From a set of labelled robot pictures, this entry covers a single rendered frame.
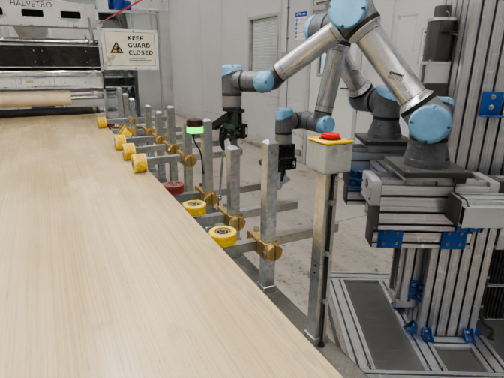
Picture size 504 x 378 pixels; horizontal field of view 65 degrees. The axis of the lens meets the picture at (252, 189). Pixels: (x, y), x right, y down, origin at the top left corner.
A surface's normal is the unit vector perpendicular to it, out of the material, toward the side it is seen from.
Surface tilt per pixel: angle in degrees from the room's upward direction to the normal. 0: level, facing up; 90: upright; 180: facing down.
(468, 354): 0
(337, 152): 90
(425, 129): 96
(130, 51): 90
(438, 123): 96
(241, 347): 0
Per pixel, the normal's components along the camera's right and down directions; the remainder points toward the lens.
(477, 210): -0.03, 0.31
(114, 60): 0.45, 0.29
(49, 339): 0.01, -0.95
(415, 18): -0.88, 0.14
